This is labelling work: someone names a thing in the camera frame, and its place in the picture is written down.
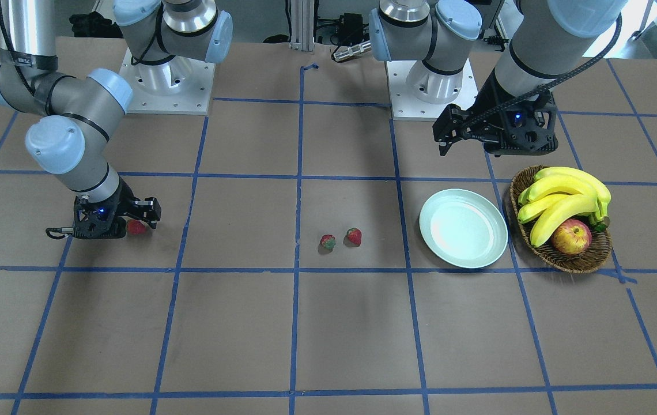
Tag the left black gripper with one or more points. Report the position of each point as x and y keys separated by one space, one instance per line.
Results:
x=488 y=99

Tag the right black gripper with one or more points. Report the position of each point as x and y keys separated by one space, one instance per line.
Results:
x=125 y=199

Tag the greenish red strawberry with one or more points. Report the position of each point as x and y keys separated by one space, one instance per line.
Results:
x=328 y=242

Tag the light green plate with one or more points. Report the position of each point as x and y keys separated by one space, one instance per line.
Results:
x=463 y=228

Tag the silver cylinder connector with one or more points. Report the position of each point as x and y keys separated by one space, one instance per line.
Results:
x=344 y=54

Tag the yellow banana bunch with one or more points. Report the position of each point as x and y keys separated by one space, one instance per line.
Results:
x=558 y=194

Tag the red apple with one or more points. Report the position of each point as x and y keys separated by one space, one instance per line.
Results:
x=572 y=237

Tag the brown wicker basket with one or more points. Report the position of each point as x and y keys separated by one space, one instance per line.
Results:
x=592 y=259

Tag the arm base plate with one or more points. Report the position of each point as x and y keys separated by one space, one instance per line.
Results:
x=403 y=98
x=190 y=86

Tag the aluminium frame post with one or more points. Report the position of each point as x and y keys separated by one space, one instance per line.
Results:
x=302 y=25

